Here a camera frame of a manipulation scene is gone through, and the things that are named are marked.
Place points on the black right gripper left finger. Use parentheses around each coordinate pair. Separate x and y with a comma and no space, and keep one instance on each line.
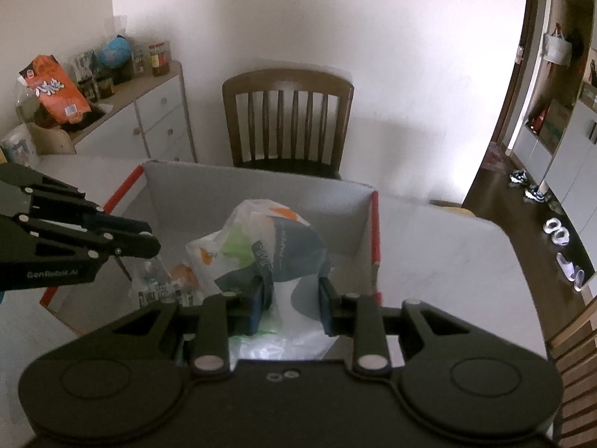
(122,379)

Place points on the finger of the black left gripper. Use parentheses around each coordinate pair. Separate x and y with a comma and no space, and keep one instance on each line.
(26,191)
(105,235)

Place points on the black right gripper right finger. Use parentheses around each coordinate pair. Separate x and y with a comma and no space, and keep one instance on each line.
(456,378)

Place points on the red cardboard box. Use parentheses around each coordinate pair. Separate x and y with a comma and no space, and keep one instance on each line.
(219,229)

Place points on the white chicken snack pouch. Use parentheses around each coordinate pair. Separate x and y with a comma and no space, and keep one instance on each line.
(152,281)

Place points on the white green tissue pack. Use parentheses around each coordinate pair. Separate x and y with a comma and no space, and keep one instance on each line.
(267,241)

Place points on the white patterned mug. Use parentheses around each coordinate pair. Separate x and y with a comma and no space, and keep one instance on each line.
(18,147)

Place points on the orange snack bag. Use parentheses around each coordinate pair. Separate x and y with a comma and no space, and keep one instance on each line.
(61,102)

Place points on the wooden chair right side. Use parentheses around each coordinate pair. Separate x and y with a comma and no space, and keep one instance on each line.
(573,351)

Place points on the wooden chair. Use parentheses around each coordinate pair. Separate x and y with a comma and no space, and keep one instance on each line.
(288,120)
(573,351)

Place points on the white low drawer cabinet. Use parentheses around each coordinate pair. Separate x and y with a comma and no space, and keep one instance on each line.
(148,119)

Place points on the blue globe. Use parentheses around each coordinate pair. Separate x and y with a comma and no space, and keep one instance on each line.
(115,53)

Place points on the dark jar with red lid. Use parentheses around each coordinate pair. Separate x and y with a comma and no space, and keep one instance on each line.
(159,57)

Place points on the sneakers on floor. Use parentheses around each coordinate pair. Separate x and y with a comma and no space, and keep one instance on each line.
(531,191)

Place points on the wooden chair far side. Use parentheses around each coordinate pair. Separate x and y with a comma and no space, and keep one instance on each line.
(288,120)

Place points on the white tall storage cabinets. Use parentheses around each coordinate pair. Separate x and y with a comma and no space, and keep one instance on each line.
(557,138)

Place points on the white hanging tote bag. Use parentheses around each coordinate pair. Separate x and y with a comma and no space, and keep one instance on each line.
(556,49)

